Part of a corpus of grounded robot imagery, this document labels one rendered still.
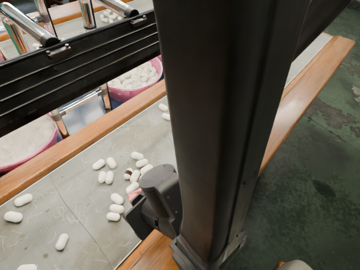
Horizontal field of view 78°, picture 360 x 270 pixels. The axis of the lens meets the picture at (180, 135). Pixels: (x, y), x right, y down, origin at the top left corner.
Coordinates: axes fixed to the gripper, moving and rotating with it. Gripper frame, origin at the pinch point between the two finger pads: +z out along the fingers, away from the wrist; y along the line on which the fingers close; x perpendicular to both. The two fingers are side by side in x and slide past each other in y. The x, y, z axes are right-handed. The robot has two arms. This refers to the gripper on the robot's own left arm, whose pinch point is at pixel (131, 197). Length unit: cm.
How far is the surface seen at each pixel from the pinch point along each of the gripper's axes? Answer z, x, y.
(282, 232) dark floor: 16, 94, -64
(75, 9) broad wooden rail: 75, -58, -47
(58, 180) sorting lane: 19.9, -7.2, 8.0
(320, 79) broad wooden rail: -9, 14, -90
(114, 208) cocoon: 5.9, 2.3, 3.2
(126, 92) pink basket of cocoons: 29.8, -16.6, -26.5
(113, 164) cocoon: 13.2, -4.0, -4.2
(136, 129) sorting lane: 18.9, -6.5, -17.9
